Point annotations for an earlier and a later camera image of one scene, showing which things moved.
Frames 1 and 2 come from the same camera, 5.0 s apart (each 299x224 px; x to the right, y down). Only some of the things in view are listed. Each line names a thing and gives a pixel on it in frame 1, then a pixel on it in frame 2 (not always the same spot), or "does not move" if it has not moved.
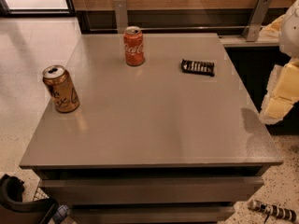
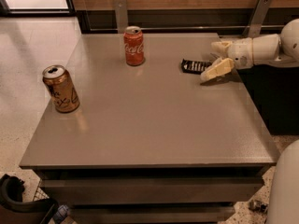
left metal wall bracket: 121,14 does not move
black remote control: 198,67 does not move
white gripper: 290,32 → 240,53
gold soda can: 58,82 does not move
